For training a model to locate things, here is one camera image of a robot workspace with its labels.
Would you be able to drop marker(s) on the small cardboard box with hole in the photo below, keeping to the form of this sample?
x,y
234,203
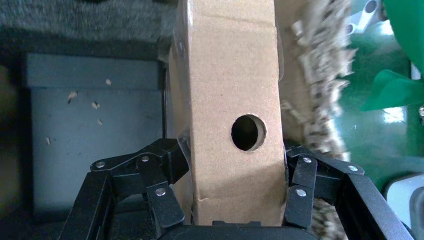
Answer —
x,y
225,66

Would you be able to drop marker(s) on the white plastic perforated part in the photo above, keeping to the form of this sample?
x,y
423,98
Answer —
x,y
362,15

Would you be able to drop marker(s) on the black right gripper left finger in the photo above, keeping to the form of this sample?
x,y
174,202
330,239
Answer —
x,y
152,172

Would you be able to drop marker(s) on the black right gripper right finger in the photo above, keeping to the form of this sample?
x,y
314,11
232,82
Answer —
x,y
304,175

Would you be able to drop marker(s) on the black foam block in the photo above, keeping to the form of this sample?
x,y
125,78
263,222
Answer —
x,y
82,20

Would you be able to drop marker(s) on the white wheeled robot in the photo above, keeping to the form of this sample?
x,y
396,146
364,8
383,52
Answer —
x,y
405,202

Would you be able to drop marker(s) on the large open cardboard carton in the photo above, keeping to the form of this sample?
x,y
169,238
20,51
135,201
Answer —
x,y
318,82

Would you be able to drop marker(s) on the neighbouring green cloth table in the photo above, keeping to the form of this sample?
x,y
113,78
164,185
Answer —
x,y
404,39

